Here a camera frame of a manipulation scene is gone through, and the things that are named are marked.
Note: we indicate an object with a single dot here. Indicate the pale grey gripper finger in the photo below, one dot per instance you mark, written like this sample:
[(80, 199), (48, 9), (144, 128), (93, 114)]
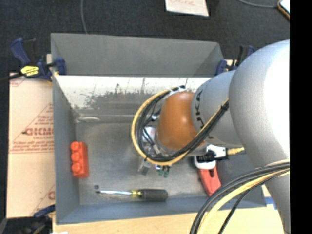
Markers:
[(143, 167)]

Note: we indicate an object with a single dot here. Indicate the grey metal bin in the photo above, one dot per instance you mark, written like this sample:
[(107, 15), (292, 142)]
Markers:
[(109, 155)]

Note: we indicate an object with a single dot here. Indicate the orange-red toy brick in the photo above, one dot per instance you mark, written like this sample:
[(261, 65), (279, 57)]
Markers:
[(79, 160)]

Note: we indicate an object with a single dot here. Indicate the red and white tool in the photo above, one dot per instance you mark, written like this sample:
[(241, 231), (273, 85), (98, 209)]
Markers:
[(210, 179)]

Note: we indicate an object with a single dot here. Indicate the brown cardboard board, red print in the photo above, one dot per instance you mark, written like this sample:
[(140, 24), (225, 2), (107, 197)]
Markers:
[(29, 121)]

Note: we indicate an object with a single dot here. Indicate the black cylinder on white bracket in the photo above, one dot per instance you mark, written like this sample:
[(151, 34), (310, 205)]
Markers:
[(217, 151)]

